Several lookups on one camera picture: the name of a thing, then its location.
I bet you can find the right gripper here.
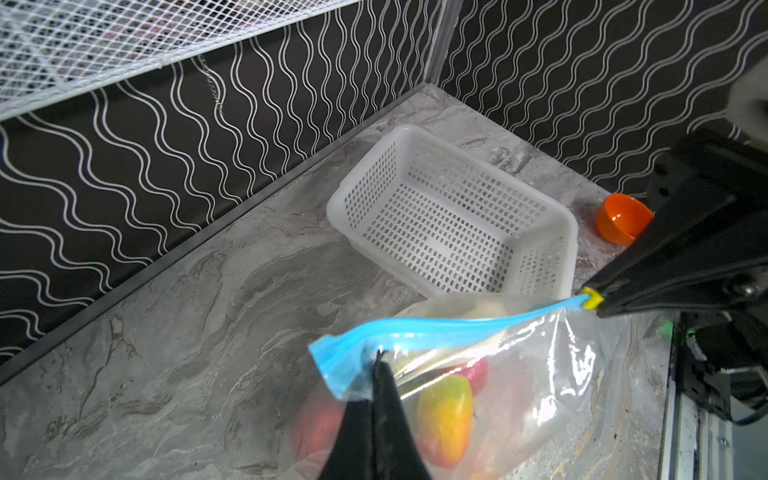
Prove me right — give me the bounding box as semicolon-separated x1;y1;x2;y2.
584;130;767;318

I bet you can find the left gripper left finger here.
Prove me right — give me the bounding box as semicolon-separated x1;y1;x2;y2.
318;400;375;480

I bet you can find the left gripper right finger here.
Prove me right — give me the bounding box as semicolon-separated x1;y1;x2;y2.
372;356;431;479

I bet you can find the red apple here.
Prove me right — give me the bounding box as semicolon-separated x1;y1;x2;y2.
291;396;346;460

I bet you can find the orange yellow mango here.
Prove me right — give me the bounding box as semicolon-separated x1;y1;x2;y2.
416;375;473;469

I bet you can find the red tomato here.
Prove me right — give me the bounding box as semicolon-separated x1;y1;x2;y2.
447;358;489;396

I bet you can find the clear zip top bag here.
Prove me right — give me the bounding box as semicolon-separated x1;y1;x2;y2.
285;292;627;479

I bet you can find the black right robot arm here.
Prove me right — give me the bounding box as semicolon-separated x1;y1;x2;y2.
586;130;767;426

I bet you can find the orange plastic bowl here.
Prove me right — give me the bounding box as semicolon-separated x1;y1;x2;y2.
595;193;654;247

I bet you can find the white plastic basket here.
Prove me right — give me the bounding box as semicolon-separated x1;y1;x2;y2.
326;125;578;300

